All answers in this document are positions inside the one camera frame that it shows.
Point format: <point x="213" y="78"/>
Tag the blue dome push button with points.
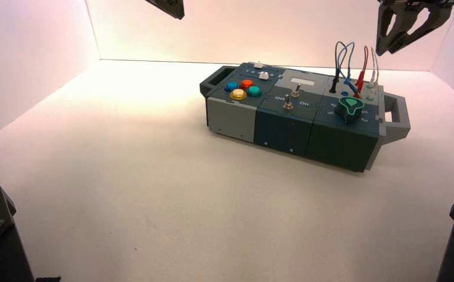
<point x="231" y="86"/>

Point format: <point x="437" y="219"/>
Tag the orange dome push button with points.
<point x="246" y="83"/>

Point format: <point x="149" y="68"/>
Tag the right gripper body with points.
<point x="413" y="2"/>

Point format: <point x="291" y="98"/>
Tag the small white slide switch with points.
<point x="258" y="64"/>

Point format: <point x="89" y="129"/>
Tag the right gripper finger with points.
<point x="382" y="31"/>
<point x="438" y="19"/>

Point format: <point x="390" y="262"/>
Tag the yellow dome push button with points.
<point x="238" y="94"/>

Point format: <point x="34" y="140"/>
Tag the modular teal grey control box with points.
<point x="281" y="124"/>

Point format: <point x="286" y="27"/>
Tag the large white rocker switch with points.
<point x="264" y="75"/>

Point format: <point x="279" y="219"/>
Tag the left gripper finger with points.
<point x="169" y="7"/>

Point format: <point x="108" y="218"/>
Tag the metal toggle switch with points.
<point x="288" y="103"/>
<point x="295" y="91"/>

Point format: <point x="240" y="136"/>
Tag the teal dome push button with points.
<point x="254" y="91"/>

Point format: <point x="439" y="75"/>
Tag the green pointer rotary knob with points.
<point x="349" y="107"/>

